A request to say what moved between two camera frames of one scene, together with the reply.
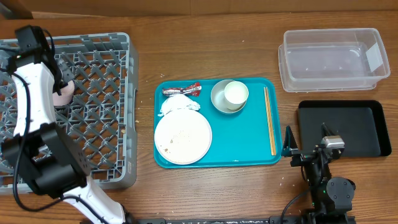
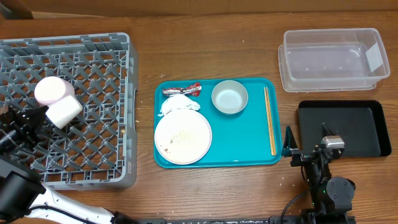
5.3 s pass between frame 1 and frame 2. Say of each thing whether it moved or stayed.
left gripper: moved
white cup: moved
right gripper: stayed
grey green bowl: stayed
